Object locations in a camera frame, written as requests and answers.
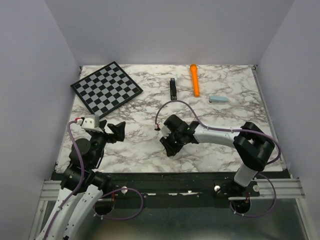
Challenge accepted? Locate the black grey chessboard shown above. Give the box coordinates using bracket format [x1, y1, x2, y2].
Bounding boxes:
[70, 61, 143, 118]

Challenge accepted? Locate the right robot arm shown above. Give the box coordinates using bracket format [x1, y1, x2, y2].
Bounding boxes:
[158, 114, 275, 196]

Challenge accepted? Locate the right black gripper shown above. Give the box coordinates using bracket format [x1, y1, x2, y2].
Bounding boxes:
[159, 130, 184, 157]

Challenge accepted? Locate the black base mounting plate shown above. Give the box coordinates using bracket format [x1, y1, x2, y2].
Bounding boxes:
[51, 171, 261, 210]

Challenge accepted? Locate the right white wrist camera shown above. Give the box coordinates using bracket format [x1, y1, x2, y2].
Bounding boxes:
[154, 123, 175, 141]

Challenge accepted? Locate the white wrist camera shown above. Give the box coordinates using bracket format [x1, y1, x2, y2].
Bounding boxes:
[154, 123, 175, 141]
[75, 114, 104, 133]

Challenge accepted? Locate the black stapler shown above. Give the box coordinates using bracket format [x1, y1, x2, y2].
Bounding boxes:
[169, 78, 177, 101]

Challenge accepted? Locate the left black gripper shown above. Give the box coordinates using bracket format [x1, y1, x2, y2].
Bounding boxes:
[90, 119, 126, 168]

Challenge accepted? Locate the light blue stapler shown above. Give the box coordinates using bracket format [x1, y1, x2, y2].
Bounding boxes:
[208, 95, 229, 104]

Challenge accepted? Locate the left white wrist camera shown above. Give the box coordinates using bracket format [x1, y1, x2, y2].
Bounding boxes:
[75, 114, 104, 133]

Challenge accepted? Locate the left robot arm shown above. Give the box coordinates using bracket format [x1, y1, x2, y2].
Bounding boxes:
[37, 115, 126, 240]

